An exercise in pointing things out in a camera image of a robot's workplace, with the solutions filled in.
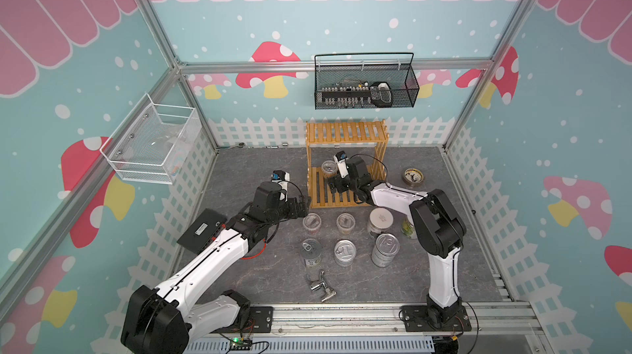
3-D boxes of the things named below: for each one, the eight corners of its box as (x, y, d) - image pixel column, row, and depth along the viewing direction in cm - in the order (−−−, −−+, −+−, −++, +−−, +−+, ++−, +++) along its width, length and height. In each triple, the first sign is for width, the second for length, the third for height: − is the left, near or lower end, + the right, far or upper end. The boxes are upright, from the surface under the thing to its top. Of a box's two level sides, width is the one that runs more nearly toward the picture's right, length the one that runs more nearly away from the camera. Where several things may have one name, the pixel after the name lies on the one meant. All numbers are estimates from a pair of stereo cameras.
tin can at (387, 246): (372, 267, 86) (378, 255, 77) (370, 246, 91) (375, 233, 82) (393, 267, 86) (401, 255, 77) (390, 247, 91) (397, 233, 82)
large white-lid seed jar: (368, 238, 92) (372, 227, 85) (366, 220, 97) (369, 207, 90) (389, 238, 92) (395, 227, 85) (386, 220, 97) (391, 207, 90)
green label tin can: (302, 268, 85) (300, 261, 79) (303, 247, 90) (302, 238, 84) (321, 268, 85) (321, 261, 80) (321, 247, 90) (321, 238, 84)
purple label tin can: (334, 267, 86) (335, 261, 81) (334, 245, 91) (334, 239, 86) (355, 267, 86) (357, 261, 81) (353, 245, 91) (355, 239, 86)
